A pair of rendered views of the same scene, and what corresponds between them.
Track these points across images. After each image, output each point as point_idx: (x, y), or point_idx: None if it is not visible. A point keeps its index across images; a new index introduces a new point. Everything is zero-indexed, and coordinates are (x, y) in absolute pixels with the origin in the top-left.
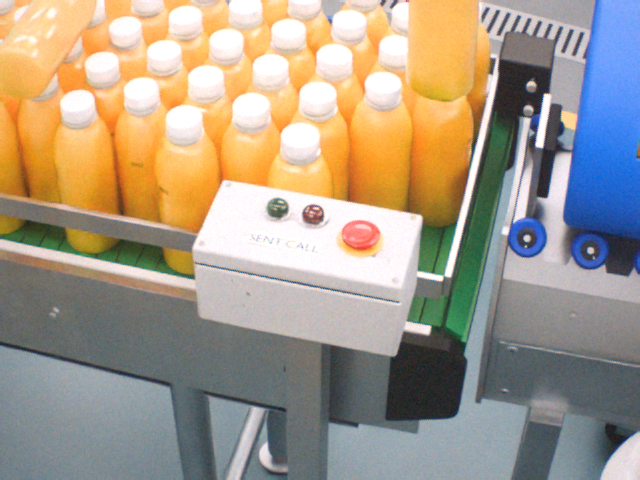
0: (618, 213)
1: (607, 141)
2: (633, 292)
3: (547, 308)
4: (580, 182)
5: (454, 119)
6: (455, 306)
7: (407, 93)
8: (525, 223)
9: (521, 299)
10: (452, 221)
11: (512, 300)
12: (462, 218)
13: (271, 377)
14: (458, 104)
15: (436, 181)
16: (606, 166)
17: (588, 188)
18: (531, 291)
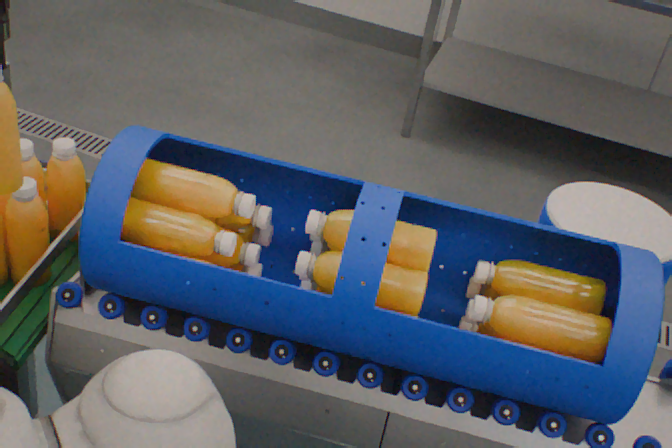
0: (113, 278)
1: (98, 227)
2: (141, 337)
3: (85, 344)
4: (83, 255)
5: (26, 214)
6: (15, 336)
7: (5, 196)
8: (67, 285)
9: (68, 337)
10: (36, 284)
11: (62, 337)
12: (24, 278)
13: None
14: (31, 204)
15: (19, 255)
16: (98, 245)
17: (89, 259)
18: (74, 332)
